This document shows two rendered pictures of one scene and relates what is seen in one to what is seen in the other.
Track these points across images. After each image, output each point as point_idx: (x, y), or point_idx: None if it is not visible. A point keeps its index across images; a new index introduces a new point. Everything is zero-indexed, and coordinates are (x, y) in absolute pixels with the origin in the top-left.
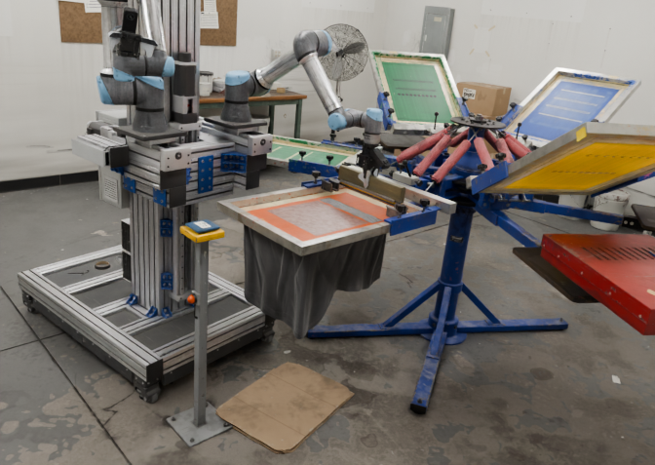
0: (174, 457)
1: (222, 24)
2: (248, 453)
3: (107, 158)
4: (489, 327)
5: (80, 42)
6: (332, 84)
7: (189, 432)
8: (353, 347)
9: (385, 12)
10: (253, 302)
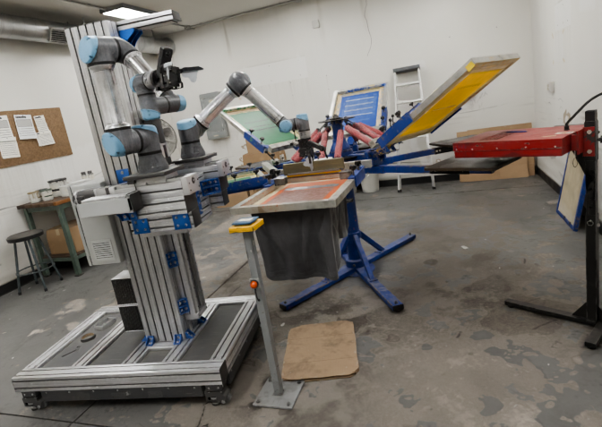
0: (288, 421)
1: (56, 140)
2: (333, 388)
3: (130, 203)
4: (381, 253)
5: None
6: None
7: (279, 401)
8: (320, 301)
9: None
10: (279, 278)
